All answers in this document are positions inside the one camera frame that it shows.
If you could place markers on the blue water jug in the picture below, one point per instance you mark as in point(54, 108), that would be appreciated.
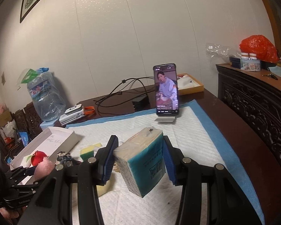
point(46, 98)

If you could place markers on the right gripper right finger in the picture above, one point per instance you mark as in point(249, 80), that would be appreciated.
point(226, 202)

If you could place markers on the black power adapter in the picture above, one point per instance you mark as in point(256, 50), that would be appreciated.
point(140, 103)

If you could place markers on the pale yellow sponge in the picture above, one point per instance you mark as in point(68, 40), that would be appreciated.
point(101, 190)

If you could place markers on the white device stack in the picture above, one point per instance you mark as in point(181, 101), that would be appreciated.
point(72, 114)

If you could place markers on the medicine box with bottles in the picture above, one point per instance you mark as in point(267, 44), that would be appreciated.
point(247, 62)

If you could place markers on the white quilted pad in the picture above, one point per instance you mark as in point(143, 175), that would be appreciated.
point(142, 193)

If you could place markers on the white water dispenser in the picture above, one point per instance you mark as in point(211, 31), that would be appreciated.
point(52, 123)

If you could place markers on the pink pompom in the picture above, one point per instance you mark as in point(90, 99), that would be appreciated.
point(43, 169)

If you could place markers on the smartphone on stand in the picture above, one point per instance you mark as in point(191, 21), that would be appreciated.
point(166, 93)

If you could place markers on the blue underpad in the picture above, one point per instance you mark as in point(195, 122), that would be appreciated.
point(224, 149)

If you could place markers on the red plush apple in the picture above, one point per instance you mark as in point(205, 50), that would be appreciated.
point(33, 159)

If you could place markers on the carved wooden chair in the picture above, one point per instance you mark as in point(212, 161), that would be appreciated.
point(27, 120)

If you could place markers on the dark carved wooden cabinet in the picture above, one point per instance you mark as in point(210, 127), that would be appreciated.
point(256, 98)

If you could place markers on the person's left hand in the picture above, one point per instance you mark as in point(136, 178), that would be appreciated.
point(9, 215)

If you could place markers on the yellow cardboard box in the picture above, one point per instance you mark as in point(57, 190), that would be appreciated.
point(187, 84)

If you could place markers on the orange plastic bag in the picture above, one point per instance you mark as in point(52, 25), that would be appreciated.
point(261, 46)

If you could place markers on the pink tissue pack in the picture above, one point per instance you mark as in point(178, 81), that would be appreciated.
point(140, 160)

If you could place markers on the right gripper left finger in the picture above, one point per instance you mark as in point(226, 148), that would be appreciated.
point(87, 175)

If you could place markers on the white shallow tray box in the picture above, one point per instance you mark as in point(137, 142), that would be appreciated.
point(51, 141)

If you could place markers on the yellow green scrub sponge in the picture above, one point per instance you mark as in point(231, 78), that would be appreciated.
point(90, 151)

